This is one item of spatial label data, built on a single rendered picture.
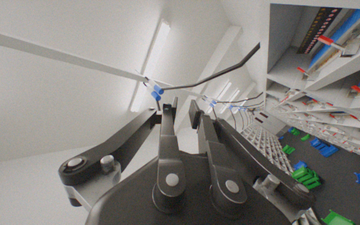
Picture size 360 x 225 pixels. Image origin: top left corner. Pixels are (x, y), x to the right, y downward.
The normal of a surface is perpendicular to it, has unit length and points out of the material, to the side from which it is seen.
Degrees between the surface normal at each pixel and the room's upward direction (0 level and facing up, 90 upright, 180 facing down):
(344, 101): 90
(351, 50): 90
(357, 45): 90
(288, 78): 90
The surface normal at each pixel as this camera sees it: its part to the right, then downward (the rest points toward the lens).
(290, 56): -0.63, -0.01
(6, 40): 0.61, 0.60
